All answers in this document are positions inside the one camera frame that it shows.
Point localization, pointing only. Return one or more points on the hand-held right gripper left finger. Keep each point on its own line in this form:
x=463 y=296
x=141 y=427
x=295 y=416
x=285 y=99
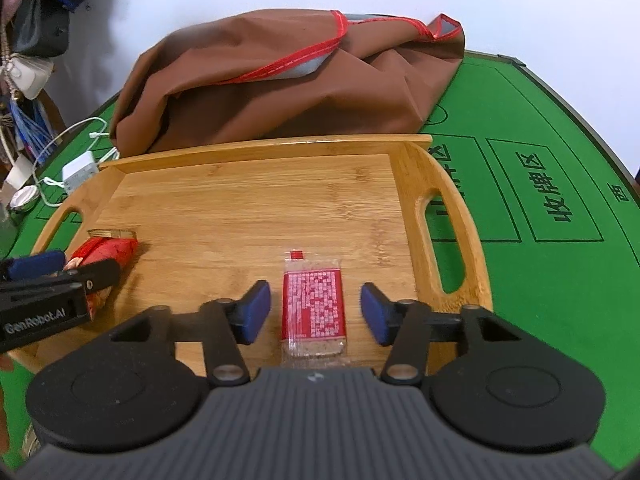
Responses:
x=254 y=312

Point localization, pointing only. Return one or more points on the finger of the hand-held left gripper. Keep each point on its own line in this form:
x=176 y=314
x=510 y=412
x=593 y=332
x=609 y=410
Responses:
x=37 y=264
x=95 y=274

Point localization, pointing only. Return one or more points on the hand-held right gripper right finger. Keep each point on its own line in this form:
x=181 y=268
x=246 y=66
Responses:
x=375 y=312

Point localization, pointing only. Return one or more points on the red gold snack packet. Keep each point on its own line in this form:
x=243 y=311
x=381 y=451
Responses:
x=107 y=251

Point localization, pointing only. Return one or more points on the red label snack packet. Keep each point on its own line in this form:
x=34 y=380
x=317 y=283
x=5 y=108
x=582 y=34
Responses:
x=312 y=305

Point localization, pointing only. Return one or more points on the wooden tray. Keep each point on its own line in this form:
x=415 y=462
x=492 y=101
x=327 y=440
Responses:
x=250 y=200

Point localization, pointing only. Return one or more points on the round white metal cap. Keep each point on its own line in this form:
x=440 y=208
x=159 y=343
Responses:
x=22 y=199

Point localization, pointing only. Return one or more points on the white charger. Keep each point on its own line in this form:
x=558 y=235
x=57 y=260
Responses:
x=80 y=170

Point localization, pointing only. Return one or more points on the white pouch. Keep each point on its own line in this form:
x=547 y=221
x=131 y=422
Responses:
x=30 y=75

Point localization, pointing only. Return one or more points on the brown cloth bag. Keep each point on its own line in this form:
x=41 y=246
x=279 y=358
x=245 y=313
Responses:
x=280 y=90

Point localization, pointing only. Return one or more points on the black bag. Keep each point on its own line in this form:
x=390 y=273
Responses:
x=40 y=25

